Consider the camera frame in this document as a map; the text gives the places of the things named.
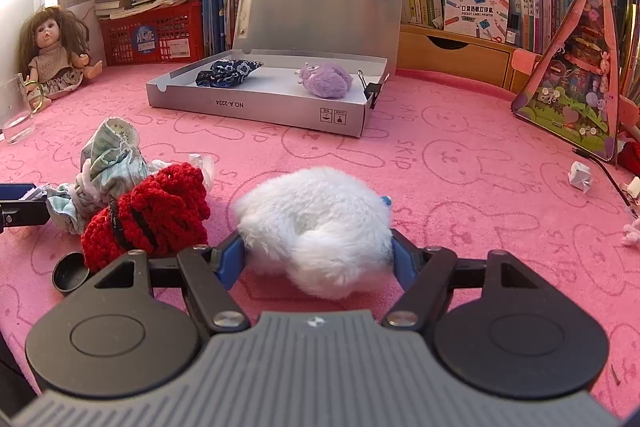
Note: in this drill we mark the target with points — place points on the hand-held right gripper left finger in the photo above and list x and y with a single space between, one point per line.
232 259

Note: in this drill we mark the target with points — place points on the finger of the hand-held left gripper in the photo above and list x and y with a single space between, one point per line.
15 192
25 214

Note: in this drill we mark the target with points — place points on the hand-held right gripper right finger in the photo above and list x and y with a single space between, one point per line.
405 262

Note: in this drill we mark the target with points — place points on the small white paper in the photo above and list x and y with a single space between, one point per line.
36 194

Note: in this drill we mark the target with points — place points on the black round cap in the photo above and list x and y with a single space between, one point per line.
71 273

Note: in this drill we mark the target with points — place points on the white fluffy plush toy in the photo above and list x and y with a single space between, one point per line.
310 222

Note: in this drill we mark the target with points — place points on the red crocheted pouch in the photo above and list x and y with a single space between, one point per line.
150 217

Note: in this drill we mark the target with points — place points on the green checkered cloth bundle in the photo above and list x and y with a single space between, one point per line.
112 157

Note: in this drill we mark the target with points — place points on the silver file box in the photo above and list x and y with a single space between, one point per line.
320 2

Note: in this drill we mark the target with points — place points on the clear glass cup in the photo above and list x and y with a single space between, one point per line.
12 112

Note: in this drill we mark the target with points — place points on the pink bunny print blanket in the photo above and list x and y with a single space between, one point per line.
450 187

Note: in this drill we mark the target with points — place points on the white plastic wrapper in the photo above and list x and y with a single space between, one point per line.
202 169

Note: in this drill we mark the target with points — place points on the brown haired doll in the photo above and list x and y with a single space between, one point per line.
50 57

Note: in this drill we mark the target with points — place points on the black binder clip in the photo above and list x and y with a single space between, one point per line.
372 92

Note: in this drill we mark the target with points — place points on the dark blue floral cloth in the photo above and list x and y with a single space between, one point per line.
227 72

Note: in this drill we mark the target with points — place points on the tiny folded white paper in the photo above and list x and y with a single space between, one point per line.
580 177

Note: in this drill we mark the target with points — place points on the purple plush toy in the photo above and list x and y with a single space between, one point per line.
325 79

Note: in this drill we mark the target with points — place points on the large red plastic basket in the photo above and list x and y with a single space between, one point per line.
150 37

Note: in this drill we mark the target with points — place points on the wooden desk shelf with drawer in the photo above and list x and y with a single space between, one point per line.
450 52

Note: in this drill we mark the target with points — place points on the pink doll shoes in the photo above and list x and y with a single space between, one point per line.
632 232

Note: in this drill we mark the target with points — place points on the small white block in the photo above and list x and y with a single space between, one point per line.
635 187

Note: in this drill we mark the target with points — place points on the red yarn piece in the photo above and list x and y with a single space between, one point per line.
630 154

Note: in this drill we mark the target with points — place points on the pink triangular toy house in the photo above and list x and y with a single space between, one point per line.
580 77

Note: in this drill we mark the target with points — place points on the white label printer box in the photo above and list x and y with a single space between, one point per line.
475 12

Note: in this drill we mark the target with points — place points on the colourful picture books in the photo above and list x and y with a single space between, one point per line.
632 47

